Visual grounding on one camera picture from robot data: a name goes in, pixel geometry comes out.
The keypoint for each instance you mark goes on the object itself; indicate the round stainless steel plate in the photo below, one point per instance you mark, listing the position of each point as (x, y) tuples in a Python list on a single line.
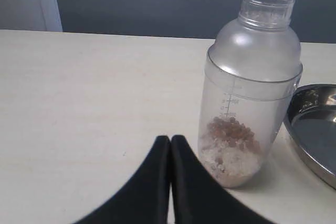
[(310, 122)]

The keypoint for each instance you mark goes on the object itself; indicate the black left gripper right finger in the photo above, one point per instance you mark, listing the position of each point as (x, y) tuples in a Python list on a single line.
[(197, 197)]

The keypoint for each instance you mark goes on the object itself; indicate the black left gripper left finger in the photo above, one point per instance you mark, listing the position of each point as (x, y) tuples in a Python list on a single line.
[(144, 198)]

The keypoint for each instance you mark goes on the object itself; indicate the clear plastic bottle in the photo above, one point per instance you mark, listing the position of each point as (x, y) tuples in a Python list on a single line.
[(251, 72)]

